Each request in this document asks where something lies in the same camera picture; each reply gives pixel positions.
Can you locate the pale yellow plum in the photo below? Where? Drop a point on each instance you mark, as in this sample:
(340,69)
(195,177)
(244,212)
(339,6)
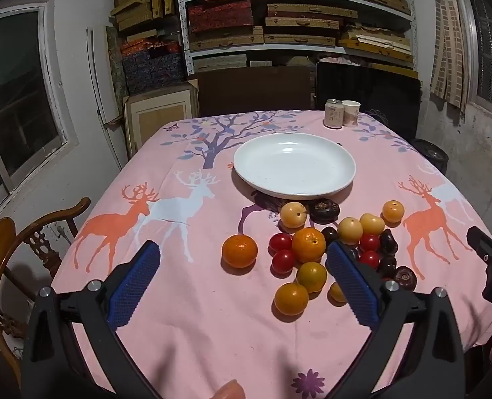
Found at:
(350,230)
(371,223)
(292,215)

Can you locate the barred window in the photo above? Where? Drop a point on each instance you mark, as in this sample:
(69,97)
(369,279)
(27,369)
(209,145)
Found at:
(491,50)

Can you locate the black flat panel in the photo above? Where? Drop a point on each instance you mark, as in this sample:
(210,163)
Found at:
(375,87)

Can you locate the large orange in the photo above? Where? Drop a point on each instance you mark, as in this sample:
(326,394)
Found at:
(308,244)

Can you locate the beige woven curtain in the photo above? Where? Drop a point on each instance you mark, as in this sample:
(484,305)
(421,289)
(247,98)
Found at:
(447,50)

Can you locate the beige framed panel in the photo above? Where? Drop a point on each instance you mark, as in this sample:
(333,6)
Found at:
(158,110)

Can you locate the pile of yellow woven boxes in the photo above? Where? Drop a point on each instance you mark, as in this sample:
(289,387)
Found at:
(134,12)

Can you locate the pile of blue patterned boxes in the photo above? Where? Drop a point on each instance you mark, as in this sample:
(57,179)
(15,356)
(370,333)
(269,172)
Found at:
(150,70)

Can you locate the red cherry tomato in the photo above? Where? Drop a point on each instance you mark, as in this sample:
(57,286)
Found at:
(369,259)
(369,242)
(283,261)
(280,242)

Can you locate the beige drink can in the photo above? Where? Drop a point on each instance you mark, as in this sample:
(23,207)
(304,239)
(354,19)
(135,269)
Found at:
(333,114)

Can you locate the person's left hand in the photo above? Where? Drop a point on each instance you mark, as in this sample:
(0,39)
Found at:
(229,391)

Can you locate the white framed window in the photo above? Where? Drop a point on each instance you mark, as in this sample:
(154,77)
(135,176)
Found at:
(17,83)

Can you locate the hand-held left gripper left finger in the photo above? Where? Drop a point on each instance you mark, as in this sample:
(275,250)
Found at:
(134,282)

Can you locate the white metal shelf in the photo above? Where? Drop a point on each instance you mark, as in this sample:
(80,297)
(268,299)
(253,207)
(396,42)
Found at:
(181,29)

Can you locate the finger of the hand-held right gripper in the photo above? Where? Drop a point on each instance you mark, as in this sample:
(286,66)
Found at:
(485,245)

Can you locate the black round object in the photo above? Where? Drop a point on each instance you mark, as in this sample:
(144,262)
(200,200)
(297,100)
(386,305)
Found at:
(433,153)

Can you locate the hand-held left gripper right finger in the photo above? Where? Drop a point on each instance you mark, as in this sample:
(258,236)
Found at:
(352,286)

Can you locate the white paper cup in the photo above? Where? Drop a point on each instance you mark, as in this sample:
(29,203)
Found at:
(351,114)

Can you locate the small yellow-orange fruit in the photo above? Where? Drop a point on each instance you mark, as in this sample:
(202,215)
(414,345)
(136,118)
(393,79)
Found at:
(291,298)
(311,277)
(335,293)
(392,211)

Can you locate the orange mandarin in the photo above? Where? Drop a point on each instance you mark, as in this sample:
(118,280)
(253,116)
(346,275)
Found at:
(239,251)

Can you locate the dark brown board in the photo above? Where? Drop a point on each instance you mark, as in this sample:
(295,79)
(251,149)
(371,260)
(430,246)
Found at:
(250,91)

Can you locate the white plate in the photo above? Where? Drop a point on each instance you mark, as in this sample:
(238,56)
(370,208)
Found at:
(296,166)

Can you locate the pink deer print tablecloth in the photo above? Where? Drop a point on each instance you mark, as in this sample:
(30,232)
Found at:
(196,341)

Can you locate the shelf load of flat boxes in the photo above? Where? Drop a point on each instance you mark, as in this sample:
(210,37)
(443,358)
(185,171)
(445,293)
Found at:
(221,12)

